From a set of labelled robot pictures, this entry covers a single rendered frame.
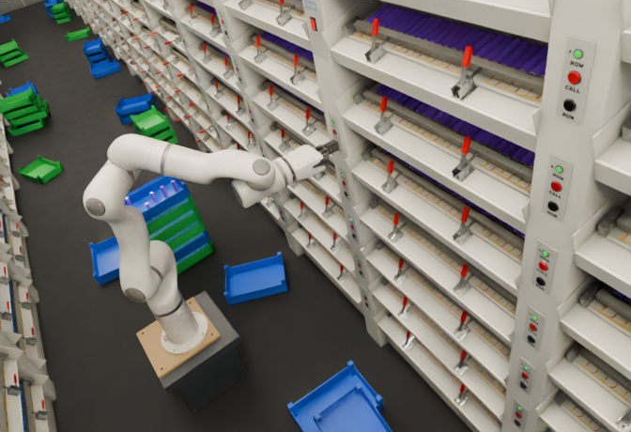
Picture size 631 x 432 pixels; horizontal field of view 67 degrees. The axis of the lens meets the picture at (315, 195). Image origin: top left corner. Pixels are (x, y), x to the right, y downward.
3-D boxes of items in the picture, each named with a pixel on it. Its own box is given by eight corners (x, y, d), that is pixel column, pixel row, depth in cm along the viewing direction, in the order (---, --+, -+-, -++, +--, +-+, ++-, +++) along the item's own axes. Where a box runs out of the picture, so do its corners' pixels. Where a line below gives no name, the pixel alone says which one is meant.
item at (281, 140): (346, 211, 165) (330, 187, 155) (268, 145, 208) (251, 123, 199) (389, 172, 167) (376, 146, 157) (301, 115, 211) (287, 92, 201)
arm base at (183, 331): (168, 363, 178) (148, 334, 167) (156, 329, 192) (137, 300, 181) (215, 336, 184) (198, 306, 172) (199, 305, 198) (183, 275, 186)
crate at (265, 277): (228, 305, 233) (223, 295, 229) (228, 275, 249) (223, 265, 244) (288, 290, 234) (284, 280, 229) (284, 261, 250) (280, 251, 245)
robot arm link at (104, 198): (173, 272, 173) (155, 310, 160) (142, 270, 174) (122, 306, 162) (133, 161, 141) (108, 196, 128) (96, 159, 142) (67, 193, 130)
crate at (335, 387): (318, 458, 170) (315, 449, 165) (291, 414, 185) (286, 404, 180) (384, 408, 180) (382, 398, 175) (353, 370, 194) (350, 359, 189)
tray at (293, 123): (338, 167, 153) (326, 147, 146) (256, 106, 196) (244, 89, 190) (383, 126, 155) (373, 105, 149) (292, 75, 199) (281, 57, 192)
